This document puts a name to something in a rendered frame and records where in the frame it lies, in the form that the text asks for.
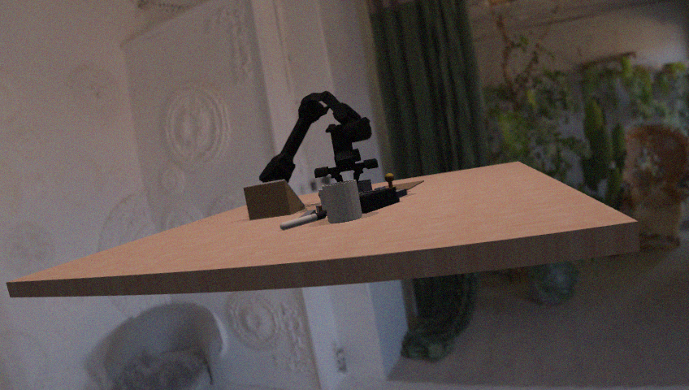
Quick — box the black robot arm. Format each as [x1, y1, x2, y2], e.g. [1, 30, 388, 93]
[259, 91, 372, 183]

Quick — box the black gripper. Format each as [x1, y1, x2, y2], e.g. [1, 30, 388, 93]
[314, 143, 379, 185]

